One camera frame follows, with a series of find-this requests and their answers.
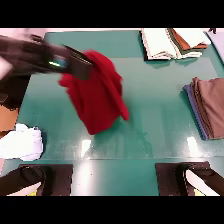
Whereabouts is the rust brown garment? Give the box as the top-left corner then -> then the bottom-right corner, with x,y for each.
170,28 -> 209,52

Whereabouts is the white garment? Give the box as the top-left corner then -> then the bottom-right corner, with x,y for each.
0,123 -> 45,162
140,28 -> 178,61
173,28 -> 213,47

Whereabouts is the blue garment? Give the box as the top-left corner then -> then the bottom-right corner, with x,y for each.
183,83 -> 210,141

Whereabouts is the dark green garment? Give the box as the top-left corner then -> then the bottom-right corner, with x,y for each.
167,29 -> 194,58

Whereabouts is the black garment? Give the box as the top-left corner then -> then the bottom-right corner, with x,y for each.
0,75 -> 32,110

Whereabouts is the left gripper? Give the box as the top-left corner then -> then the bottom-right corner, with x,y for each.
61,44 -> 95,81

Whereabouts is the red T-shirt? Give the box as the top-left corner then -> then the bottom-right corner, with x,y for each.
58,49 -> 130,136

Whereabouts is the orange-brown garment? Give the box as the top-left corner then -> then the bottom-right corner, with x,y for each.
0,105 -> 20,133

